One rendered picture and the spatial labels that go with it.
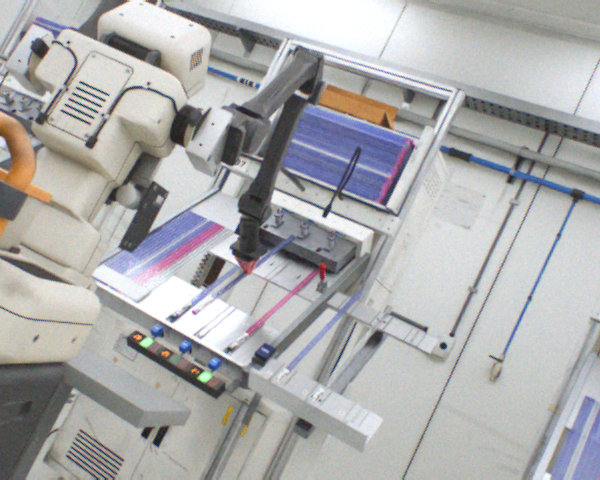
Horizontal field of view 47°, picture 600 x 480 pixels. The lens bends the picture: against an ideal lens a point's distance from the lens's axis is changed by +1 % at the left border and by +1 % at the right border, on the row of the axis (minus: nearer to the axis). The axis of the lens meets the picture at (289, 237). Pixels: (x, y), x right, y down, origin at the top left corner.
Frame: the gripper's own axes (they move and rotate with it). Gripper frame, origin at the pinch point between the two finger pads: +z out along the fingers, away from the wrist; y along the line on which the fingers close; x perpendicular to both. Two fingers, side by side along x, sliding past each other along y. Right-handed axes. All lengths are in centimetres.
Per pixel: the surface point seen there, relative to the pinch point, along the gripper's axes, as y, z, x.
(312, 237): -2.6, 4.2, -34.0
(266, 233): 12.3, 5.4, -27.5
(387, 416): -17, 153, -108
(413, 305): -5, 110, -151
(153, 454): 12, 62, 33
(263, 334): -13.9, 10.9, 10.4
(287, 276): -3.9, 10.4, -17.1
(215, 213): 38, 10, -32
